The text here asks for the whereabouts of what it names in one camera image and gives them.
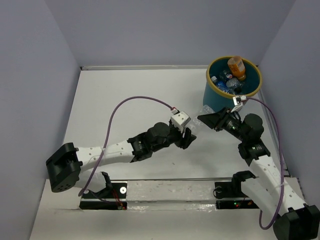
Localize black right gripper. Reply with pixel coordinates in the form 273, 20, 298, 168
198, 106, 248, 142

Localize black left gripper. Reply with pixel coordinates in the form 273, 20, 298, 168
151, 123, 196, 153

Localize clear unlabelled plastic bottle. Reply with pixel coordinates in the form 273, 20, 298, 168
187, 104, 216, 133

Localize blue label white cap bottle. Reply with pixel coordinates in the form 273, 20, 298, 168
210, 76, 229, 93

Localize orange juice bottle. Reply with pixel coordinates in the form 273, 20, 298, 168
227, 55, 246, 81

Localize dark blue Pepsi label bottle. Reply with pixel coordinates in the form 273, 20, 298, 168
219, 69, 233, 83

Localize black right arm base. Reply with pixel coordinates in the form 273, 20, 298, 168
212, 170, 259, 210

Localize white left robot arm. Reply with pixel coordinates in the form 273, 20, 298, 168
45, 122, 197, 198

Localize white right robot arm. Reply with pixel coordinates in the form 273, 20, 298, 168
197, 108, 320, 240

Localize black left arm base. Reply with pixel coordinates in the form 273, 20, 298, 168
79, 180, 128, 211

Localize teal bin yellow rim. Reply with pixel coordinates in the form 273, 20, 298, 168
202, 56, 263, 112

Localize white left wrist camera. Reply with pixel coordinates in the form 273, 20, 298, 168
170, 107, 191, 133

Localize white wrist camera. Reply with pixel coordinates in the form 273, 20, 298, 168
231, 95, 247, 113
170, 107, 191, 133

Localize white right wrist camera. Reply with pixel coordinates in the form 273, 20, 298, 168
231, 95, 247, 113

